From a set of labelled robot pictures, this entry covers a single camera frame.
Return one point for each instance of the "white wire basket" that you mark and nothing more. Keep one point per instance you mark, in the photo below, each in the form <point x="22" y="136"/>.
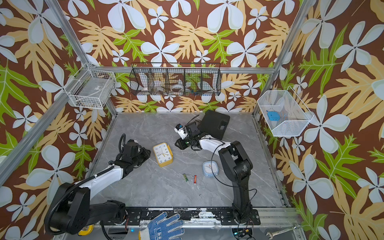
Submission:
<point x="90" y="87"/>
<point x="294" y="113"/>

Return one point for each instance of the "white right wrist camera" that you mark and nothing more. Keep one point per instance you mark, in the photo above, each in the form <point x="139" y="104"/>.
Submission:
<point x="180" y="129"/>

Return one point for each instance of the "black plastic tool case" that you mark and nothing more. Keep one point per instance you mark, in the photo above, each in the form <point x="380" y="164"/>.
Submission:
<point x="214" y="124"/>

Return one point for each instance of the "blue object in basket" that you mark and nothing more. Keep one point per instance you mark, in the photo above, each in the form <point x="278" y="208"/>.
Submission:
<point x="273" y="116"/>

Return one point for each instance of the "white wire basket left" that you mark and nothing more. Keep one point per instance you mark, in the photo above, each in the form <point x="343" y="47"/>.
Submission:
<point x="90" y="87"/>

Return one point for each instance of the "yellow square alarm clock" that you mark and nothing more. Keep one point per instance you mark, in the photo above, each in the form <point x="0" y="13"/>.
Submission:
<point x="163" y="154"/>

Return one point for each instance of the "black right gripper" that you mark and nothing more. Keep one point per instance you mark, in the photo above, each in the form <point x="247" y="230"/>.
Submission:
<point x="181" y="144"/>

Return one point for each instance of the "white wire basket right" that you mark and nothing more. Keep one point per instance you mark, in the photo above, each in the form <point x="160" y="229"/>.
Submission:
<point x="294" y="113"/>

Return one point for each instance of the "silver open-end wrench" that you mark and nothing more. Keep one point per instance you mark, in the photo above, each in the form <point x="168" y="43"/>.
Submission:
<point x="271" y="235"/>

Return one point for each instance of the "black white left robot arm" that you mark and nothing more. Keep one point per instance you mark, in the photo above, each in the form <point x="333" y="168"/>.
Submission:
<point x="71" y="209"/>

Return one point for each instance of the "black wire basket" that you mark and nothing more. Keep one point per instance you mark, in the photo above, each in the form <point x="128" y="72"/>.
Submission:
<point x="179" y="79"/>

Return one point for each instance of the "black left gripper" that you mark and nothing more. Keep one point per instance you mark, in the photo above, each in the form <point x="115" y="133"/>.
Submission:
<point x="147" y="153"/>

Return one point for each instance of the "green circuit board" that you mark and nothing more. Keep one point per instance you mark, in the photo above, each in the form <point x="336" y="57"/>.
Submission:
<point x="242" y="233"/>

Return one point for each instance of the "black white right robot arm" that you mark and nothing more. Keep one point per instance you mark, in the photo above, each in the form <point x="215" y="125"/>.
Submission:
<point x="236" y="163"/>

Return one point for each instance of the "yellow tape measure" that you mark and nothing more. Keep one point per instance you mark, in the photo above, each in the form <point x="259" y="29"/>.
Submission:
<point x="86" y="230"/>

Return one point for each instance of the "blue white knit glove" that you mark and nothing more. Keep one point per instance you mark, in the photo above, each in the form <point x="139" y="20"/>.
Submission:
<point x="163" y="227"/>

